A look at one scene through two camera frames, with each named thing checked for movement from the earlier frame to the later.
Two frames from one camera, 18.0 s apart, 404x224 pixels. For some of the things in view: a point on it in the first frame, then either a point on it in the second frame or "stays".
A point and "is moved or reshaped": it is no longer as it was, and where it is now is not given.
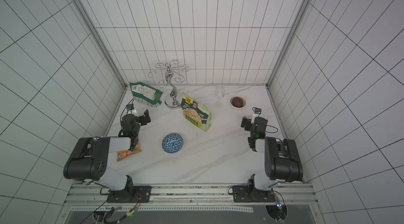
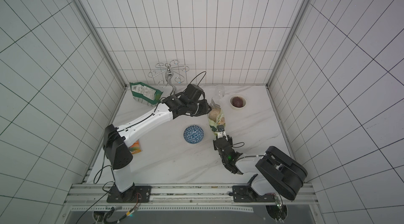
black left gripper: (142, 118) → (205, 109)
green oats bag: (195, 113) is moved or reshaped
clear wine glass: (220, 90) stays
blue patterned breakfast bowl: (172, 143) → (193, 134)
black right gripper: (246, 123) → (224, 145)
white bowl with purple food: (238, 101) stays
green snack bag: (146, 94) stays
